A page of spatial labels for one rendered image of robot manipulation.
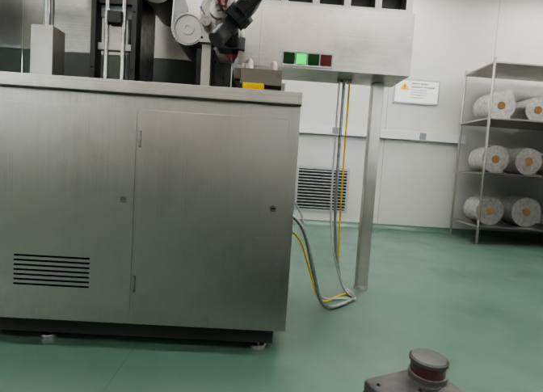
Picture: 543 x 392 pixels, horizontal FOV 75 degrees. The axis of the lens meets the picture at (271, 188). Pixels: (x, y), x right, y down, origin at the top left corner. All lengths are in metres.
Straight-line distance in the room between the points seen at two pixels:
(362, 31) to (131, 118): 1.19
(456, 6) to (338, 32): 3.16
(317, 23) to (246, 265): 1.22
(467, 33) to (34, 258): 4.60
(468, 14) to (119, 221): 4.46
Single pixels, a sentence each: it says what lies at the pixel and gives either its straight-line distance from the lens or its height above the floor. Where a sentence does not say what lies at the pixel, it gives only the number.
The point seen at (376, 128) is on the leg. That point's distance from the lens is 2.03.
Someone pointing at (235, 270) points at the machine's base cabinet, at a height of 0.30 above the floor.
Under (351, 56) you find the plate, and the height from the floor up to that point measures 1.21.
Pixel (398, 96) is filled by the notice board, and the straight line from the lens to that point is 4.43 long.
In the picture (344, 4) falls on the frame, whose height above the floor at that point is 1.46.
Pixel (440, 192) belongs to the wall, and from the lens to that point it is 4.60.
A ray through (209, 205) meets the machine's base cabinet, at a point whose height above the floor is 0.52.
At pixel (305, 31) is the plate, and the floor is 1.32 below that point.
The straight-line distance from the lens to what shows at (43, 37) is 1.82.
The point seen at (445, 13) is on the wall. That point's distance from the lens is 4.89.
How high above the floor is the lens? 0.66
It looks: 4 degrees down
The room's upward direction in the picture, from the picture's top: 4 degrees clockwise
